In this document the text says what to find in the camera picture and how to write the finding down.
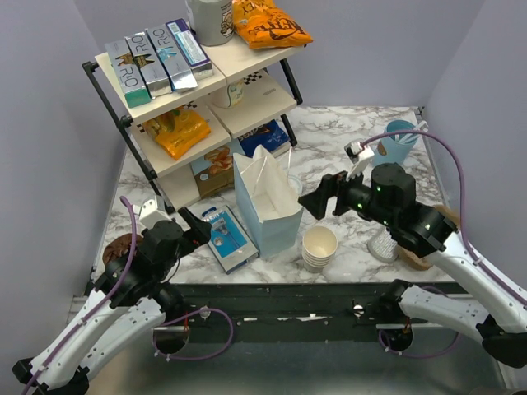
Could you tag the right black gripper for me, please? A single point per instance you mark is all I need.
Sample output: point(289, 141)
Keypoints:
point(314, 202)

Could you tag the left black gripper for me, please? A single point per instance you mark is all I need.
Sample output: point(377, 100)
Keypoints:
point(199, 230)

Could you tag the stack of paper cups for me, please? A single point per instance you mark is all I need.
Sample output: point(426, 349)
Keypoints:
point(319, 245)

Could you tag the light blue paper bag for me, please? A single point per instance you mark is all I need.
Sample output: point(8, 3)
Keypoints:
point(268, 204)

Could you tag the stack of white lids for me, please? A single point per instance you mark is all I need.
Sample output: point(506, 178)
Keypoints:
point(295, 184)

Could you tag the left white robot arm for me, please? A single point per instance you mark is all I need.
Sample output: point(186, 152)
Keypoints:
point(130, 297)

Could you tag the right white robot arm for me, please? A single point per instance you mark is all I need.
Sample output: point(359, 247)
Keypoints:
point(497, 321)

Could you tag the blue razor package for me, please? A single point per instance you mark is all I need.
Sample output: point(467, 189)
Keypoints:
point(229, 242)

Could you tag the brown and blue snack bag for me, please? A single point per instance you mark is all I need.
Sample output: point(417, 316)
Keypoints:
point(214, 171)

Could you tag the blue chip bag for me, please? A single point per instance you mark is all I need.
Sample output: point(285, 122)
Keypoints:
point(270, 135)

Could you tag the blue cup with stirrers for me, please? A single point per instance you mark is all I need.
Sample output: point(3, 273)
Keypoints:
point(394, 149)

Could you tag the yellow snack bag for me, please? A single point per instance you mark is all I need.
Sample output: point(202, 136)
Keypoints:
point(177, 131)

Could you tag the black and cream shelf rack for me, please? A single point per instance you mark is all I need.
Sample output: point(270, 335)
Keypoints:
point(270, 92)

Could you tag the white bowl on shelf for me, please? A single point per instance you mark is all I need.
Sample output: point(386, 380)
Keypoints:
point(229, 96)

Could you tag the silver R.O carton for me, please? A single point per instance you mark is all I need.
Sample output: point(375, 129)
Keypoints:
point(145, 57)

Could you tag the teal R.O carton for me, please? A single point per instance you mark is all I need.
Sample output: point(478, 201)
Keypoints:
point(130, 79)

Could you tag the blue R.O carton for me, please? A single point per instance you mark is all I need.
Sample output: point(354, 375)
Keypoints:
point(173, 61)

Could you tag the purple and white box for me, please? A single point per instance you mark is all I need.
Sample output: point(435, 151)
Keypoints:
point(198, 61)

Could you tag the orange chip bag top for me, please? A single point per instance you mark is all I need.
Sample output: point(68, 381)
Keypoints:
point(263, 25)

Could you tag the grey printed mug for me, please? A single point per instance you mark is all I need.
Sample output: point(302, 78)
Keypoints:
point(211, 21)

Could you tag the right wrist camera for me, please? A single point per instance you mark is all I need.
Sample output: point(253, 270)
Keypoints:
point(360, 155)

